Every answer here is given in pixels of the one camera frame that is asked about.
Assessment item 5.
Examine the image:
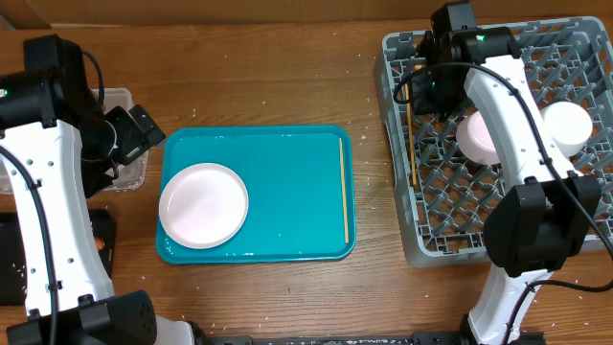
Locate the wooden chopstick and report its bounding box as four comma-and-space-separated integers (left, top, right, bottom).
339, 138, 349, 244
403, 81, 418, 187

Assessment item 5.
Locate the small pink bowl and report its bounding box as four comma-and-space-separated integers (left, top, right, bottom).
456, 111, 500, 165

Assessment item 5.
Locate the large pink plate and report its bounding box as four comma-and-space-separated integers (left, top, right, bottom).
158, 163, 249, 249

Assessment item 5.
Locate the orange sausage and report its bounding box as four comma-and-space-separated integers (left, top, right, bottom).
95, 238, 104, 251

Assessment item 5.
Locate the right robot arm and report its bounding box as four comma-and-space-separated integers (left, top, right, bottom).
399, 1, 602, 344

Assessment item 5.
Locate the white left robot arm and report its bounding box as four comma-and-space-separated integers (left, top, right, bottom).
1, 34, 206, 345

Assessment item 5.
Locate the black waste tray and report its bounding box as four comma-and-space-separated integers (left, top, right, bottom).
0, 209, 116, 306

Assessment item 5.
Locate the grey plastic dish rack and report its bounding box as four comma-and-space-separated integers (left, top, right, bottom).
374, 16, 612, 267

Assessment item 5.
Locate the teal plastic tray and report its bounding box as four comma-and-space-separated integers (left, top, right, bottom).
156, 125, 356, 265

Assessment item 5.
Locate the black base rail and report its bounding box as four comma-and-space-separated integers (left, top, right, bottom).
195, 332, 473, 345

